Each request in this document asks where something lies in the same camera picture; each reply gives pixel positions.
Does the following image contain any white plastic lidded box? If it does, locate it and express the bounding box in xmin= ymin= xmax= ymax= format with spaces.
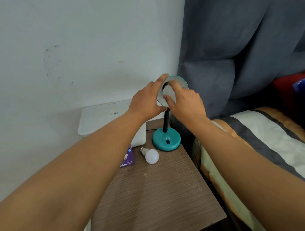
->
xmin=78 ymin=99 xmax=147 ymax=148

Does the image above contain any person's right hand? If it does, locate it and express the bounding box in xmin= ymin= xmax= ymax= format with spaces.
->
xmin=163 ymin=80 xmax=208 ymax=127

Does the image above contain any person's left forearm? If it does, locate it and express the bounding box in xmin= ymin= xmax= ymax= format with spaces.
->
xmin=0 ymin=110 xmax=146 ymax=231

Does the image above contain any person's left hand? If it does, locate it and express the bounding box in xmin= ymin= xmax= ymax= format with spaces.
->
xmin=128 ymin=74 xmax=169 ymax=122

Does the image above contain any person's right forearm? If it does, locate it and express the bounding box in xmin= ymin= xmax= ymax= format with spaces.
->
xmin=188 ymin=116 xmax=305 ymax=231

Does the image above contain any teal gooseneck desk lamp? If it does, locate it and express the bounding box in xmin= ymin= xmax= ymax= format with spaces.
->
xmin=152 ymin=75 xmax=189 ymax=152

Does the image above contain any blue cloth item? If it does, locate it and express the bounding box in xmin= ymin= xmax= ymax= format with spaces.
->
xmin=293 ymin=78 xmax=305 ymax=94

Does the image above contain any purple bulb carton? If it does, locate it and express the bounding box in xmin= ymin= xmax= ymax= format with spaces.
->
xmin=120 ymin=144 xmax=135 ymax=168

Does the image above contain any red pillow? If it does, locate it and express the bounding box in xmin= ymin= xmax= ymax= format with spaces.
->
xmin=271 ymin=72 xmax=305 ymax=109

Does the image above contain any white light bulb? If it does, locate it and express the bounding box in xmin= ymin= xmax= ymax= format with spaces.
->
xmin=140 ymin=147 xmax=159 ymax=165
xmin=164 ymin=85 xmax=177 ymax=103

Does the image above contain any grey upholstered headboard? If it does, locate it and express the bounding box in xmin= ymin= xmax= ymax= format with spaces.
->
xmin=176 ymin=0 xmax=305 ymax=120

